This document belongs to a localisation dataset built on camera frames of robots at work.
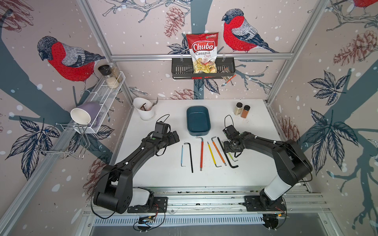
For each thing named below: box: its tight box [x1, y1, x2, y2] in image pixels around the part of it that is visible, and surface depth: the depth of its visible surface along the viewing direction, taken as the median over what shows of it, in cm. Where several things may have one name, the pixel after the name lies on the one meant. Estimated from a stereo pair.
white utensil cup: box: [132, 97, 156, 121], surface depth 108 cm
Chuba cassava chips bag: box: [186, 32, 220, 74], surface depth 84 cm
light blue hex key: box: [180, 145, 187, 168], surface depth 92 cm
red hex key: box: [195, 136, 204, 172], surface depth 94 cm
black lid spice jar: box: [97, 62, 115, 78], surface depth 81 cm
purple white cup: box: [69, 101, 101, 125], surface depth 63 cm
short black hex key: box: [183, 142, 194, 174], surface depth 92 cm
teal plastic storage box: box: [186, 105, 212, 137], surface depth 111 cm
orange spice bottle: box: [240, 105, 251, 119], surface depth 108 cm
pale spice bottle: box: [233, 102, 243, 116], surface depth 109 cm
